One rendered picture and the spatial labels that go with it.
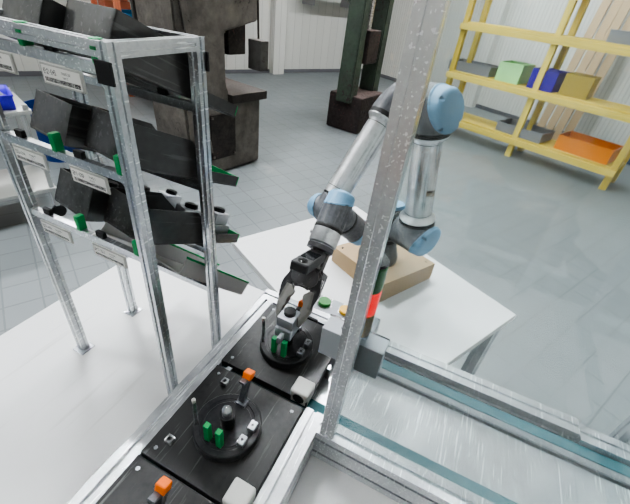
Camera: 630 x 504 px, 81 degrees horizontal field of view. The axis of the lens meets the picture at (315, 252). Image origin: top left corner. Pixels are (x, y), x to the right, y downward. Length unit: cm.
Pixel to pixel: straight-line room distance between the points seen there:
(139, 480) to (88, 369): 42
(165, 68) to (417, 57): 43
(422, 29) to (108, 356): 107
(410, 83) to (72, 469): 97
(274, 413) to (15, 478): 54
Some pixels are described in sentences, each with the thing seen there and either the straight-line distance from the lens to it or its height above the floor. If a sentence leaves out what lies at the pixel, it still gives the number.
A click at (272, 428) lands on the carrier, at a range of 88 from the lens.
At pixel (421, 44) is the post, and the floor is 171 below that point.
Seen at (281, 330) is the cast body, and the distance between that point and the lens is 92.
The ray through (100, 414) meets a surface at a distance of 110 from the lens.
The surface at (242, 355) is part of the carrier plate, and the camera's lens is 99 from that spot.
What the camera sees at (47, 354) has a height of 86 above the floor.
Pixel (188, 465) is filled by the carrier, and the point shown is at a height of 97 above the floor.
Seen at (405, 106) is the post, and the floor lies 165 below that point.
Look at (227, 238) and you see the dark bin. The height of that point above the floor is 122.
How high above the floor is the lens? 174
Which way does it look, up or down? 35 degrees down
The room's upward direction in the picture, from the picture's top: 8 degrees clockwise
